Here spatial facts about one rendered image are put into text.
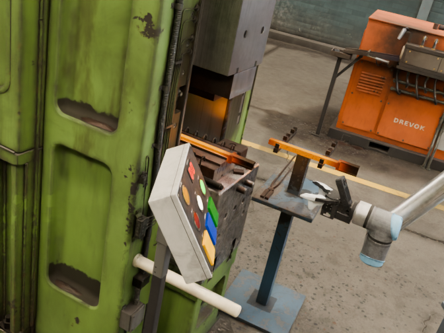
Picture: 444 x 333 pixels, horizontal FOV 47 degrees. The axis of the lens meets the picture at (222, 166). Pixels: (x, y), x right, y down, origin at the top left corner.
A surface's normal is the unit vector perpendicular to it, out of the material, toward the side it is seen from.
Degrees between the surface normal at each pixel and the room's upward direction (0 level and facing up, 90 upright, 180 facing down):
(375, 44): 90
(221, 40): 90
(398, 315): 0
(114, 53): 89
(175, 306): 90
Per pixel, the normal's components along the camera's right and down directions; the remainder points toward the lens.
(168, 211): -0.04, 0.44
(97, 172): -0.46, 0.32
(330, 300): 0.18, -0.88
